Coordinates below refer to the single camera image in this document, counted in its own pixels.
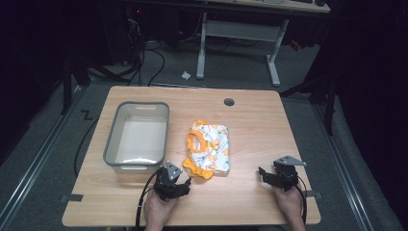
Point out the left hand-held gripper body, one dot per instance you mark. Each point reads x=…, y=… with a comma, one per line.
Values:
x=166, y=183

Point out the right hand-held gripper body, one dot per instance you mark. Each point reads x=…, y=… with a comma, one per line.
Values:
x=285, y=175

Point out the white and orange garment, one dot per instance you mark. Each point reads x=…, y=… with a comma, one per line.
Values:
x=209, y=150

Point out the white bin with grey rim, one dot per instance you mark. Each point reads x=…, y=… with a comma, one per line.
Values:
x=138, y=138

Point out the person's left hand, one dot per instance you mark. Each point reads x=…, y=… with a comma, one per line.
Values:
x=158, y=210

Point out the person's right hand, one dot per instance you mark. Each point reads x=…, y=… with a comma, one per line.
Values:
x=290, y=203

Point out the black metal stand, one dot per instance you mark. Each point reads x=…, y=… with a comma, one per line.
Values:
x=324, y=93
x=69, y=73

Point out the crumpled white paper scrap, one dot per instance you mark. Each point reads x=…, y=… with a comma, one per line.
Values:
x=185, y=75

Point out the white metal frame desk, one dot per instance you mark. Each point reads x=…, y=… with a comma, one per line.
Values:
x=243, y=35

